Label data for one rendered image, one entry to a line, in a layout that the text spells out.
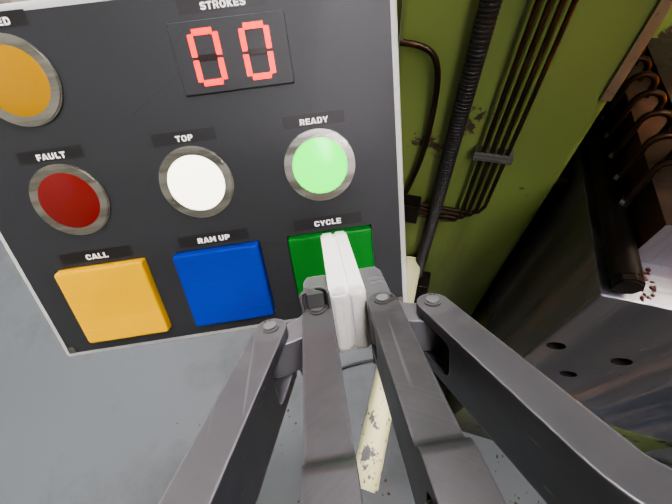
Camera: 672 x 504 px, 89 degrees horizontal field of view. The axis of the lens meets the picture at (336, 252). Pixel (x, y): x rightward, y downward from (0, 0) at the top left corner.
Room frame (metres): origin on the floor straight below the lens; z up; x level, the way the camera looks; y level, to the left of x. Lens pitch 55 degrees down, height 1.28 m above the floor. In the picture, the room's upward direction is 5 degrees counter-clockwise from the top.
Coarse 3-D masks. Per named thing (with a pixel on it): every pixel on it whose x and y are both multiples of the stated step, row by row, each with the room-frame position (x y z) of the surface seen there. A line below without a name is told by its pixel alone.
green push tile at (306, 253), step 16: (368, 224) 0.20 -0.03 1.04; (288, 240) 0.18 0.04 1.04; (304, 240) 0.18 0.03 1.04; (320, 240) 0.18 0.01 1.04; (352, 240) 0.18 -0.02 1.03; (368, 240) 0.18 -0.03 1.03; (304, 256) 0.17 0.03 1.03; (320, 256) 0.17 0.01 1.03; (368, 256) 0.17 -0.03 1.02; (304, 272) 0.17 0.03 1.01; (320, 272) 0.17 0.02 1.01
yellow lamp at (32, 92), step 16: (0, 48) 0.26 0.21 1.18; (16, 48) 0.26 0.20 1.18; (0, 64) 0.25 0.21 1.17; (16, 64) 0.25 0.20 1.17; (32, 64) 0.25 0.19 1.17; (0, 80) 0.25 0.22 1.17; (16, 80) 0.25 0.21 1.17; (32, 80) 0.25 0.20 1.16; (0, 96) 0.24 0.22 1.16; (16, 96) 0.24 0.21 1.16; (32, 96) 0.24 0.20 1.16; (48, 96) 0.24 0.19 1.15; (16, 112) 0.24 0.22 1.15; (32, 112) 0.24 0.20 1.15
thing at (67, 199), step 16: (48, 176) 0.21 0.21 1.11; (64, 176) 0.21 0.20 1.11; (48, 192) 0.21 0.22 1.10; (64, 192) 0.21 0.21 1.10; (80, 192) 0.21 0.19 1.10; (48, 208) 0.20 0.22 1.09; (64, 208) 0.20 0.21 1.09; (80, 208) 0.20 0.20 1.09; (96, 208) 0.20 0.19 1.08; (64, 224) 0.19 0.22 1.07; (80, 224) 0.19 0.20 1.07
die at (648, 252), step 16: (656, 48) 0.54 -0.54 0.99; (640, 64) 0.51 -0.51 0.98; (656, 64) 0.49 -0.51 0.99; (624, 80) 0.47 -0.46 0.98; (624, 96) 0.44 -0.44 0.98; (640, 112) 0.39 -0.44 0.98; (624, 128) 0.39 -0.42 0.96; (640, 128) 0.36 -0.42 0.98; (656, 128) 0.36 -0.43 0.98; (640, 144) 0.33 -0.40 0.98; (656, 144) 0.33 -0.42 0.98; (624, 160) 0.34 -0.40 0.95; (640, 160) 0.31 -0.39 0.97; (656, 160) 0.30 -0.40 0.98; (640, 176) 0.29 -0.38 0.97; (656, 176) 0.27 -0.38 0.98; (624, 192) 0.29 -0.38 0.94; (640, 192) 0.27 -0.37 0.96; (656, 192) 0.25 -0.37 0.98; (640, 208) 0.25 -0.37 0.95; (656, 208) 0.23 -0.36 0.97; (640, 224) 0.23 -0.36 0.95; (656, 224) 0.21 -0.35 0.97; (640, 240) 0.21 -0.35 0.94; (656, 240) 0.20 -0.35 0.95; (640, 256) 0.20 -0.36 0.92; (656, 256) 0.20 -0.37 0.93
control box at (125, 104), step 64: (64, 0) 0.27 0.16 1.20; (128, 0) 0.27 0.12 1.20; (192, 0) 0.27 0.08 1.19; (256, 0) 0.27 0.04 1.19; (320, 0) 0.28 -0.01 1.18; (384, 0) 0.28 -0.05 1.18; (64, 64) 0.25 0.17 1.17; (128, 64) 0.26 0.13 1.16; (192, 64) 0.25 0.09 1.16; (256, 64) 0.25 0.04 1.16; (320, 64) 0.26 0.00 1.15; (384, 64) 0.26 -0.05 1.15; (0, 128) 0.23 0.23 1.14; (64, 128) 0.23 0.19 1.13; (128, 128) 0.23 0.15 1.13; (192, 128) 0.23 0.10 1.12; (256, 128) 0.23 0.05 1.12; (320, 128) 0.23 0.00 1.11; (384, 128) 0.23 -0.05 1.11; (0, 192) 0.21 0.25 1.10; (128, 192) 0.21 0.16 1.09; (256, 192) 0.21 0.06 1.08; (384, 192) 0.21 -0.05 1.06; (64, 256) 0.18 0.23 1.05; (128, 256) 0.18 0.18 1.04; (384, 256) 0.18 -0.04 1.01; (64, 320) 0.15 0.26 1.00; (192, 320) 0.15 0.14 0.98; (256, 320) 0.14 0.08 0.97
